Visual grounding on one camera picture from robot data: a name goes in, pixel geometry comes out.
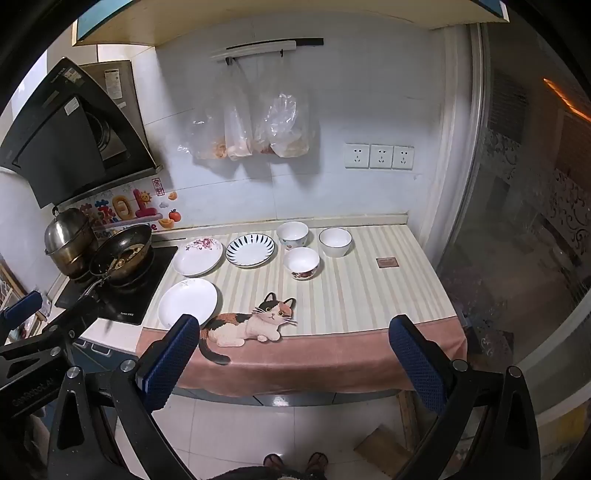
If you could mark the patterned glass sliding door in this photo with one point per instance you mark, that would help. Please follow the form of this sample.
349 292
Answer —
531 230

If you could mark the colourful letters wall sticker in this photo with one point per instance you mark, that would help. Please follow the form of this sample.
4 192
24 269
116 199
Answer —
122 207

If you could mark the small brown square coaster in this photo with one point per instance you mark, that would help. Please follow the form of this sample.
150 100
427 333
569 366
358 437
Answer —
387 262

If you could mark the white wall socket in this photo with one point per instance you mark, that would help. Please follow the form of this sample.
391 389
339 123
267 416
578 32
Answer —
381 156
403 157
357 156

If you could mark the person's left foot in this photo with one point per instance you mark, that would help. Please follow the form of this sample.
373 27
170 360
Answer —
273 461

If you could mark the cardboard piece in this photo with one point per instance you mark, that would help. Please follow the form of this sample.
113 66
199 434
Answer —
381 450

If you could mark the plain white plate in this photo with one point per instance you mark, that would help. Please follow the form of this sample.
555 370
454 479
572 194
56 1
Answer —
184 302

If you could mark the black induction cooktop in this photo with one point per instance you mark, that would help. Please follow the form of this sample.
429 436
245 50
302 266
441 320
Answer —
138 300

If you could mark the small red orange toy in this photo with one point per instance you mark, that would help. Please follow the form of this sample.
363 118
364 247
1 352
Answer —
174 214

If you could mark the white bowl grey outside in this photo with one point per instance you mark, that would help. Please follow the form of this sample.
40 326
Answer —
334 240

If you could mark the pink floral white plate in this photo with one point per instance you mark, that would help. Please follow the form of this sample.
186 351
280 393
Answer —
196 263

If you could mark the white bowl red print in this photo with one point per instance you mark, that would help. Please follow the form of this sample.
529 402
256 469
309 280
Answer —
301 261

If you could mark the black range hood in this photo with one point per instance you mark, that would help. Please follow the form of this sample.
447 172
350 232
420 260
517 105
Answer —
69 138

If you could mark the white bowl floral print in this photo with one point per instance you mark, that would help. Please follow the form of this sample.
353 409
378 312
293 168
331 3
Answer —
292 230

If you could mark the person's foot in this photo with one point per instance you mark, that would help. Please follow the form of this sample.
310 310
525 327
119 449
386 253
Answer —
273 461
317 461

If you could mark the black wok with food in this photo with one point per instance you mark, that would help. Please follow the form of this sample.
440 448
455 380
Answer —
124 249

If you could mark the clear plastic bag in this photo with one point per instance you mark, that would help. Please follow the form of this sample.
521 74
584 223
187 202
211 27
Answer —
282 127
238 124
201 138

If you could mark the blue striped white plate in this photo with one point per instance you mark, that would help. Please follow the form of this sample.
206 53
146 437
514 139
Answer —
249 251

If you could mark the striped cat print tablecloth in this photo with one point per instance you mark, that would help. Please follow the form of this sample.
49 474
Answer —
360 295

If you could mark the orange fruit wall sticker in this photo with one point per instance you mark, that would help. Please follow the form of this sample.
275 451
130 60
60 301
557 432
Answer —
165 224

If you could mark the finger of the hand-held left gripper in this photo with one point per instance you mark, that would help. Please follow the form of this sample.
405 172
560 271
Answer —
60 327
21 308

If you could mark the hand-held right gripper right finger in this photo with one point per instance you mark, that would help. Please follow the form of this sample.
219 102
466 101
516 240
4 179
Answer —
415 364

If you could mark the wall hook rail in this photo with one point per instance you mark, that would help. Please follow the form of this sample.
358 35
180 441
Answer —
263 47

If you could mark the person's right foot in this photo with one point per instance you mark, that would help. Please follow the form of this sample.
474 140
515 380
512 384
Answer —
317 461

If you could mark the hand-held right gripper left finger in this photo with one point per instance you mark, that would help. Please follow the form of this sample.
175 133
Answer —
168 364

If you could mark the stainless steel stacked pot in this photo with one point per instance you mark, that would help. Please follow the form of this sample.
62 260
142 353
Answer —
69 235

